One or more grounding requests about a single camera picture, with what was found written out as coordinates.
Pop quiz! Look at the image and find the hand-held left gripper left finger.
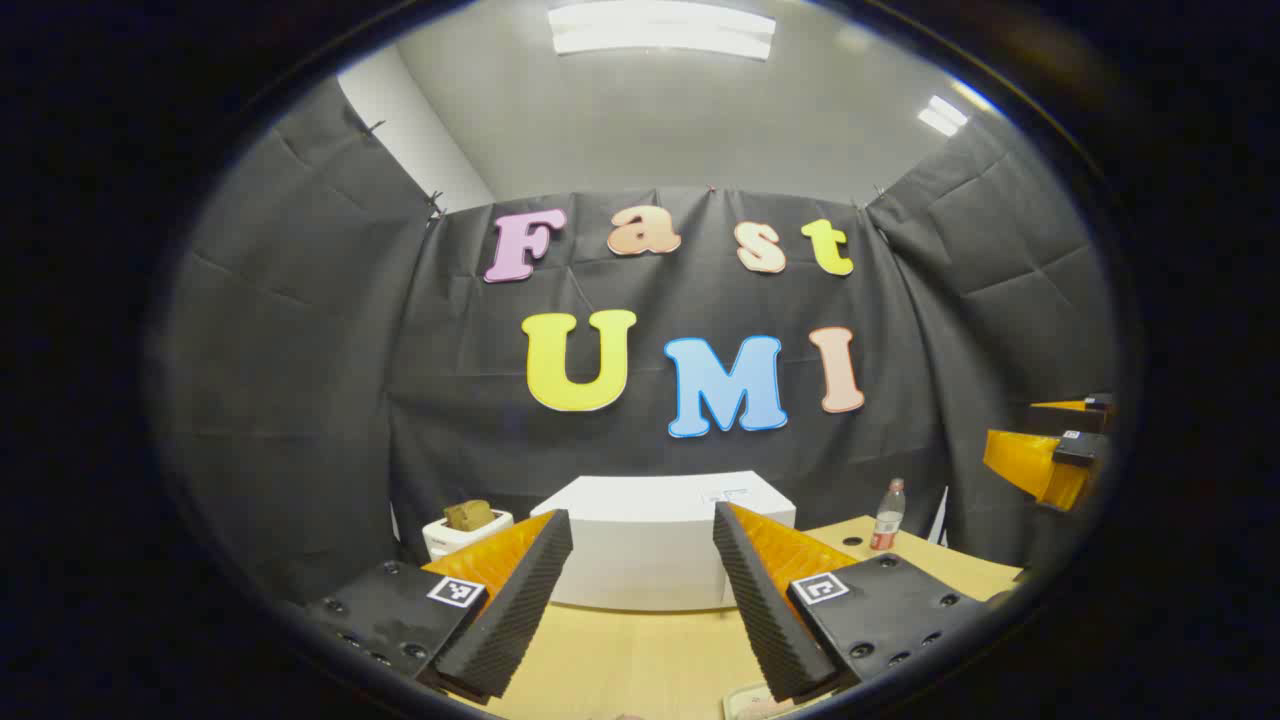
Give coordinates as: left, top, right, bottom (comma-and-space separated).
305, 508, 575, 706

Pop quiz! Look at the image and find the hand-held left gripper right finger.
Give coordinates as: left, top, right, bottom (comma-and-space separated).
712, 500, 1001, 704

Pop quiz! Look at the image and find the cream rectangular plate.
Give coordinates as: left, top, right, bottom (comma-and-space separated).
722, 683, 801, 719

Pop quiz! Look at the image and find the white microwave oven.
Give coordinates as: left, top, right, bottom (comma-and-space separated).
530, 470, 798, 613

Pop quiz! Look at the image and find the white toaster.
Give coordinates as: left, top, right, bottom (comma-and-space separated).
422, 508, 515, 561

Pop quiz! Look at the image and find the clear bottle with red label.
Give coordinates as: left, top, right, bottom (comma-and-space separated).
869, 478, 907, 553

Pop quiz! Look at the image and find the black backdrop cloth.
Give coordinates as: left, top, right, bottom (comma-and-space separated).
150, 78, 1121, 606

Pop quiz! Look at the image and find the large ceiling light panel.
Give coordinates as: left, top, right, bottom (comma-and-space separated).
548, 0, 777, 61

